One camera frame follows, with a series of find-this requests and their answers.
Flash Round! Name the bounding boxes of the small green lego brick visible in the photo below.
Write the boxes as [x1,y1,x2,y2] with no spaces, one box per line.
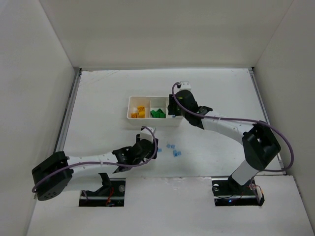
[150,108,166,118]

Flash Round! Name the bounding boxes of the yellow striped lego body brick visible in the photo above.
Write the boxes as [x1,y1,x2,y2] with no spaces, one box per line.
[137,106,145,118]

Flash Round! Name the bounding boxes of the yellow bee lego figure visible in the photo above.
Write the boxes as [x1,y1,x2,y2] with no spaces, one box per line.
[130,113,139,118]

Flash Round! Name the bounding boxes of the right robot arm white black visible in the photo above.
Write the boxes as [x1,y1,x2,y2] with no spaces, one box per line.
[168,90,281,191]

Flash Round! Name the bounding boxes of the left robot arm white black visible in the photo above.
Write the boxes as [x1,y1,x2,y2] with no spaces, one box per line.
[31,132,158,201]

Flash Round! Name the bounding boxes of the white divided plastic container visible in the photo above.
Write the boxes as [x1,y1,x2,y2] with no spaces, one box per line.
[127,96,183,126]

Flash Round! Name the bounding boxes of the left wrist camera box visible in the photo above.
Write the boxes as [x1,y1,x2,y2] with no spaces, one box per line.
[139,126,156,143]

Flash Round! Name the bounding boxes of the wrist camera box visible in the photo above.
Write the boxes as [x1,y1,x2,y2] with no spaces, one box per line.
[139,126,156,143]
[178,81,191,91]

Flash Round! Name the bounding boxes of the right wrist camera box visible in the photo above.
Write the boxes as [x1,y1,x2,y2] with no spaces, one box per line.
[178,81,191,91]

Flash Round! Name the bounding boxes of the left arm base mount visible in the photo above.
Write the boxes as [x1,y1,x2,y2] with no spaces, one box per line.
[78,173,126,207]

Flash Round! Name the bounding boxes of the left aluminium rail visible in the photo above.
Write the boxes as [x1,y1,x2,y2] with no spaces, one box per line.
[53,67,82,152]

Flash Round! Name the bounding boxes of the aluminium rail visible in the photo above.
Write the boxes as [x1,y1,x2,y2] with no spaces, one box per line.
[53,67,82,152]
[248,67,287,175]

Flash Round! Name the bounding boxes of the right aluminium rail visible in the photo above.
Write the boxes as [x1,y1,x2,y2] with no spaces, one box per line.
[248,67,287,175]

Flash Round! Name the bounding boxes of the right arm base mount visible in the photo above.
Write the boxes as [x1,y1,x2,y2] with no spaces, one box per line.
[212,178,265,207]

